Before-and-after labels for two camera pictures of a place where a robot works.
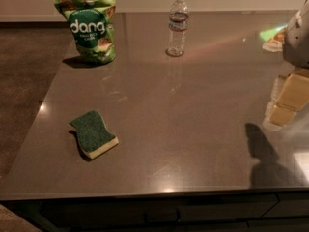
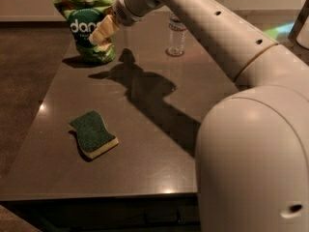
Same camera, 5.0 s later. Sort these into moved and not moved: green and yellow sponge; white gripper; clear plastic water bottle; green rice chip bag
Moved: white gripper
Not moved: green rice chip bag; clear plastic water bottle; green and yellow sponge
